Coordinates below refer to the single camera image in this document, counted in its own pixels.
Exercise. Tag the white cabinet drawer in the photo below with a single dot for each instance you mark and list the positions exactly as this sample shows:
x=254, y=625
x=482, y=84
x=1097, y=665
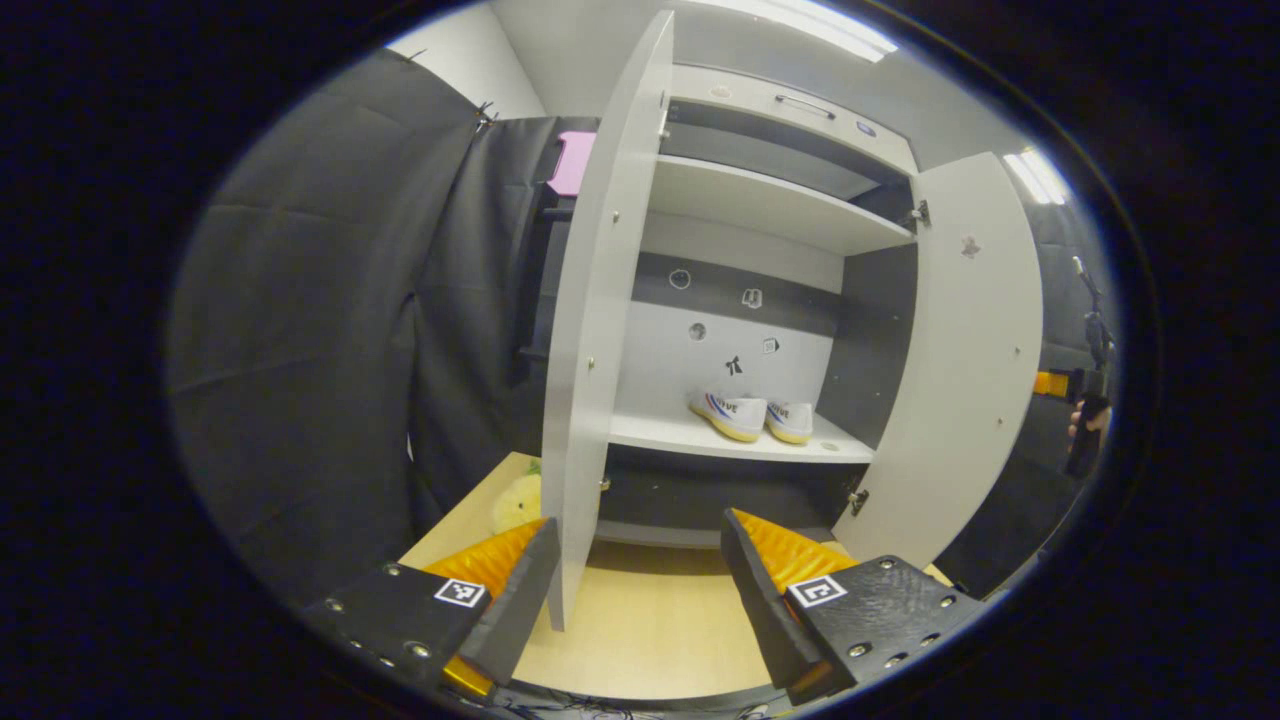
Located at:
x=800, y=115

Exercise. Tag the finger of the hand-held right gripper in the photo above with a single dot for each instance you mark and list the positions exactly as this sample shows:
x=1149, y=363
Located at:
x=1048, y=383

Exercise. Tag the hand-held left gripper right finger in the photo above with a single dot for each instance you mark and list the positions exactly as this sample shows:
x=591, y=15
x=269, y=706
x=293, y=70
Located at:
x=770, y=620

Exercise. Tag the black tripod stand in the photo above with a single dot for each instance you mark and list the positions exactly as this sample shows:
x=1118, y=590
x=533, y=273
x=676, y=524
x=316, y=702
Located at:
x=1095, y=320

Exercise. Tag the white shoe cabinet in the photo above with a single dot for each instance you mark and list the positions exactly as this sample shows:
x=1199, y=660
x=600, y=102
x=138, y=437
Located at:
x=760, y=200

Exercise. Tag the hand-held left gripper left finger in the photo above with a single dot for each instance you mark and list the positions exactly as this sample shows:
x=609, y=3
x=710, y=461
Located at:
x=515, y=610

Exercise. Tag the white striped shoe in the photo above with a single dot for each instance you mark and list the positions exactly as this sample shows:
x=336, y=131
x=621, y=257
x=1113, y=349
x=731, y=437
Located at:
x=730, y=412
x=790, y=422

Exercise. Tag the pink object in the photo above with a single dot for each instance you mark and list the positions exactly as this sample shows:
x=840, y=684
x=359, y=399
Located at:
x=573, y=163

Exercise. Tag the yellow plush toy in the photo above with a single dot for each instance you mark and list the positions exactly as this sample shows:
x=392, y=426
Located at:
x=518, y=502

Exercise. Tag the black rack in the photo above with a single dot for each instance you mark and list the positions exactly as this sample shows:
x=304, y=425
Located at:
x=545, y=300

